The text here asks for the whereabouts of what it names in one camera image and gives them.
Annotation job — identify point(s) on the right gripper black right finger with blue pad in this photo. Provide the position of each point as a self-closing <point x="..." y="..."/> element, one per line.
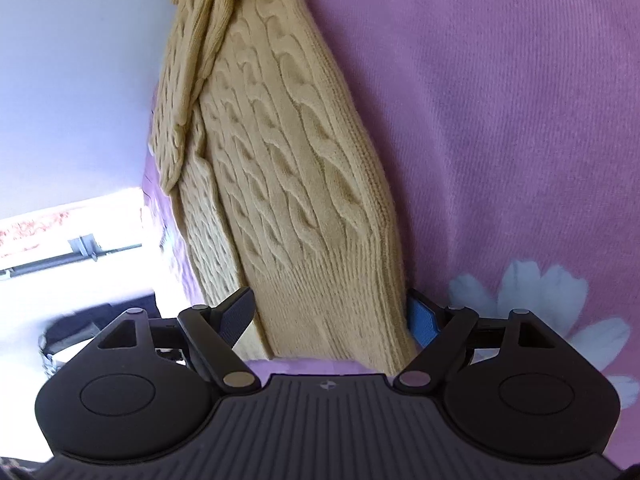
<point x="441" y="334"/>

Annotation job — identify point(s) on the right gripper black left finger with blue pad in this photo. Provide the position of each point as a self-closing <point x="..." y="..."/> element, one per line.
<point x="211" y="334"/>

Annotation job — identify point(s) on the yellow cable knit cardigan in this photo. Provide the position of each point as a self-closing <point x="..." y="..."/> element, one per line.
<point x="276" y="185"/>

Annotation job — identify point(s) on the pink floral bed sheet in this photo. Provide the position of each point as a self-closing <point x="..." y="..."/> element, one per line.
<point x="508" y="133"/>

